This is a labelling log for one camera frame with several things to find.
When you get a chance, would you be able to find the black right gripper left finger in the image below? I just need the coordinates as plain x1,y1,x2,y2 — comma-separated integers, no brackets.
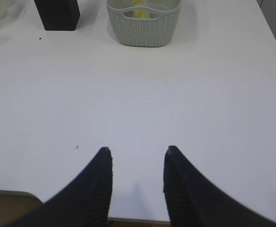
9,147,112,227

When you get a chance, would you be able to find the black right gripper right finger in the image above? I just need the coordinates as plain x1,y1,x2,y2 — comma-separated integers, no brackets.
164,146,276,227

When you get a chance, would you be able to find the yellow waste paper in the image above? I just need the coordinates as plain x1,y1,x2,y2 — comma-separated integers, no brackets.
132,0,150,19

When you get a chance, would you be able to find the green plastic woven basket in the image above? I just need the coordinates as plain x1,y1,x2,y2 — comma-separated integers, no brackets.
106,0,181,47

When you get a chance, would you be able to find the black square pen holder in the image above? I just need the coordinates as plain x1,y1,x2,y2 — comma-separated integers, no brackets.
34,0,80,31

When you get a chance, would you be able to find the green wavy glass plate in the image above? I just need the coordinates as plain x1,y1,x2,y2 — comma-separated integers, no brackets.
0,0,28,29

